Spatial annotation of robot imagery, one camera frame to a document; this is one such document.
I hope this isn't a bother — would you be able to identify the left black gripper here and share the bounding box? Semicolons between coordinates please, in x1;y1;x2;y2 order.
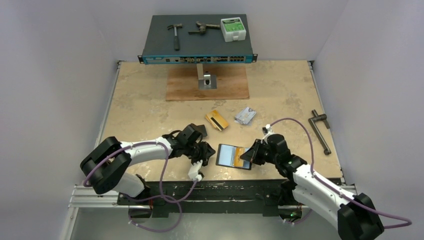
183;141;216;169

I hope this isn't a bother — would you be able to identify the single gold VIP card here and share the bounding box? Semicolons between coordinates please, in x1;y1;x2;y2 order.
232;147;251;170

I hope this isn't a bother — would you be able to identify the black card holder wallet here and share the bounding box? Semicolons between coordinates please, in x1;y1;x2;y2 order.
215;144;252;170

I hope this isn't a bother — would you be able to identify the black VIP card stack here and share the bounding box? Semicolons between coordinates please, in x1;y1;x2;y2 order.
195;124;208;138

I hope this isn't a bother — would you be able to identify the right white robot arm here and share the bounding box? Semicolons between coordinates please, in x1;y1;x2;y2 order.
240;134;385;240

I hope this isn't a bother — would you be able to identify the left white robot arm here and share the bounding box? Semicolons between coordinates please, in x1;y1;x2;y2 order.
80;123;216;205

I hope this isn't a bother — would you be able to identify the gold VIP card stack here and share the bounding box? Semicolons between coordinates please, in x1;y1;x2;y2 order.
205;110;229;131

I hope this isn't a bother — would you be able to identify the silver card stack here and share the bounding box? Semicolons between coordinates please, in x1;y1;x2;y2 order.
234;107;257;126

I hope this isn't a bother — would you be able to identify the wooden board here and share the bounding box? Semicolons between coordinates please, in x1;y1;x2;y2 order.
165;64;250;102

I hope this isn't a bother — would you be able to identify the small hammer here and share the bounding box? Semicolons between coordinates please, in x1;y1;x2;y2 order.
167;23;183;51

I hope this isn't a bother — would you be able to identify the rusty pliers tool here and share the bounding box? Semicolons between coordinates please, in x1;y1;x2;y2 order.
188;21;221;35

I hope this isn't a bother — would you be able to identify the white green plastic box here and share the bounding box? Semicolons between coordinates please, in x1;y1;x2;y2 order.
220;17;247;43

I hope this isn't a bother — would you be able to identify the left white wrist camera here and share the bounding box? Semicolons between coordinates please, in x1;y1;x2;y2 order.
188;160;204;182

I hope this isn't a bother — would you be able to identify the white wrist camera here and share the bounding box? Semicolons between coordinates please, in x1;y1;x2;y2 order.
261;124;275;141
188;160;204;182

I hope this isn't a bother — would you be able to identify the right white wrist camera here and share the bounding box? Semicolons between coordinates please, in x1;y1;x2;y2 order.
261;124;275;141

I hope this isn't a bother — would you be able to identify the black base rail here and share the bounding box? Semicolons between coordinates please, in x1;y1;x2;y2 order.
117;179;316;220

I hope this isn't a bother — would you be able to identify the metal stand bracket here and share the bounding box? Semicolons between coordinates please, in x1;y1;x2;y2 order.
196;63;217;90

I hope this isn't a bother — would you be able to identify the metal crank handle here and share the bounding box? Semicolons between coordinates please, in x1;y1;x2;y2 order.
308;109;332;156

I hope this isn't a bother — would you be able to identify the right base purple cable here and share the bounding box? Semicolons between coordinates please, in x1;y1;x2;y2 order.
282;205;314;226

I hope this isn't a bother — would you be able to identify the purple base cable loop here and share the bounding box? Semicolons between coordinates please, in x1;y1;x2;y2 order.
127;192;184;233

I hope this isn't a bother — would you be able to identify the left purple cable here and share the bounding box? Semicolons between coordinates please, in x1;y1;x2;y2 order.
82;141;200;204

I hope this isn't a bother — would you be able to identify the blue network switch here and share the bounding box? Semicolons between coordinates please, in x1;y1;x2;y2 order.
138;14;258;65

